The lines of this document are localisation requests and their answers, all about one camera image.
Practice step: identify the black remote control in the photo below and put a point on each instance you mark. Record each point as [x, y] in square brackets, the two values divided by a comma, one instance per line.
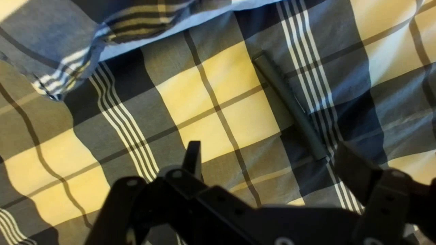
[290, 103]

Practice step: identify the plaid duvet cover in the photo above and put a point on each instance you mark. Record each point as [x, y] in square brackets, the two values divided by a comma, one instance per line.
[204, 89]

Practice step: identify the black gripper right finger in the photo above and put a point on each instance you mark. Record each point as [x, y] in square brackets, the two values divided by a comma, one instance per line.
[362, 174]

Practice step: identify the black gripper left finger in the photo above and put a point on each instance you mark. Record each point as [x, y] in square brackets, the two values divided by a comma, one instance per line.
[136, 198]

